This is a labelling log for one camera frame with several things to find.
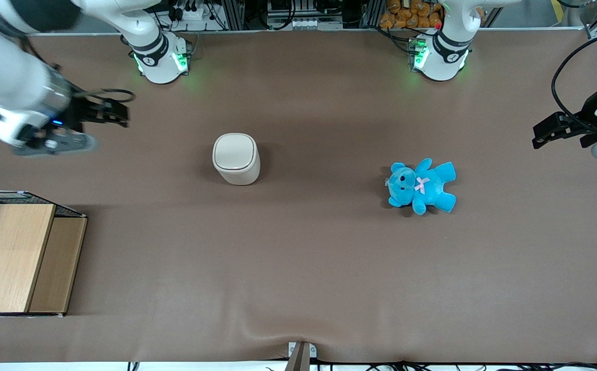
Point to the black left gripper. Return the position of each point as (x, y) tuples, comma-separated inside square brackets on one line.
[(585, 125)]

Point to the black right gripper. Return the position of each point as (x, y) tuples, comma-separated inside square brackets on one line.
[(83, 112)]

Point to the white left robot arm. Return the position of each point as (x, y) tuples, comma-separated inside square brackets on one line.
[(440, 59)]

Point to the cream lidded trash can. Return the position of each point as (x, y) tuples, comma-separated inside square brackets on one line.
[(236, 159)]

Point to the white power strip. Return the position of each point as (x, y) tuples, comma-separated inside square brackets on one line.
[(195, 14)]

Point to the blue teddy bear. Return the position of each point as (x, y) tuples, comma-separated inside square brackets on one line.
[(427, 188)]

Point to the orange snack bag pile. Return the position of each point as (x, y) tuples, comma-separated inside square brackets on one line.
[(412, 15)]

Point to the white terminal block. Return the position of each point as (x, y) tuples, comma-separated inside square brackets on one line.
[(316, 23)]

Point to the brown table cloth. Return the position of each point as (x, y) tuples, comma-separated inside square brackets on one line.
[(298, 268)]

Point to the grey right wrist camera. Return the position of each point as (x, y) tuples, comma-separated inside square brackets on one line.
[(66, 144)]

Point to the metal mount bracket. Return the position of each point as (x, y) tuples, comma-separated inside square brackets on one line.
[(301, 353)]

